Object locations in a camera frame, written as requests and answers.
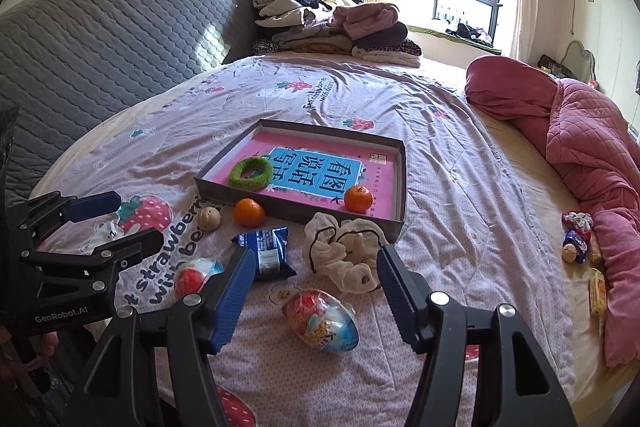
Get small red egg toy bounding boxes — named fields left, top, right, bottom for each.
left=175, top=258, right=224, bottom=297

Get beige bed sheet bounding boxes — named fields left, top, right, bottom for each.
left=475, top=107, right=631, bottom=408

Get pile of folded clothes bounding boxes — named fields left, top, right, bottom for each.
left=247, top=0, right=423, bottom=68

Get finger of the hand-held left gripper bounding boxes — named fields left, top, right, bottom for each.
left=17, top=190, right=123, bottom=239
left=20, top=229, right=165, bottom=295

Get grey cardboard box tray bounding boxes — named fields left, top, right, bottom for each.
left=194, top=119, right=407, bottom=242

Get green hair scrunchie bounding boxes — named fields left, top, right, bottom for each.
left=227, top=157, right=273, bottom=192

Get strawberry printed bed sheet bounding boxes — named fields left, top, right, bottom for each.
left=30, top=54, right=576, bottom=427

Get orange tangerine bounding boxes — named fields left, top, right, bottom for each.
left=233, top=198, right=266, bottom=228
left=344, top=186, right=374, bottom=214

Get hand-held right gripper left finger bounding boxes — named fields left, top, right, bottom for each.
left=65, top=246, right=257, bottom=427

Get pink and blue book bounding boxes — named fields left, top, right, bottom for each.
left=206, top=130, right=401, bottom=220

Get pink quilt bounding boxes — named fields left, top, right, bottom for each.
left=464, top=56, right=640, bottom=368

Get large clear egg toy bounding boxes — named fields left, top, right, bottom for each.
left=281, top=288, right=360, bottom=354

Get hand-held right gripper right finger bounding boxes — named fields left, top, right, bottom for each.
left=376, top=244, right=576, bottom=427

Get yellow snack packet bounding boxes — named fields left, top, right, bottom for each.
left=589, top=267, right=608, bottom=318

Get green windowsill cushion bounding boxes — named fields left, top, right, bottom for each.
left=407, top=24, right=501, bottom=55

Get small blue snack packet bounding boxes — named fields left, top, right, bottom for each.
left=562, top=229, right=588, bottom=264

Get white framed mirror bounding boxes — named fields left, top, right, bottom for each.
left=565, top=39, right=596, bottom=82

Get person's left hand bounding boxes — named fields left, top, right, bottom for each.
left=40, top=331, right=63, bottom=358

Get dark clothes on windowsill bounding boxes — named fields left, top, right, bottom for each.
left=445, top=23, right=493, bottom=45

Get grey quilted headboard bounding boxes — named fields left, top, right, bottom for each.
left=0, top=0, right=251, bottom=208

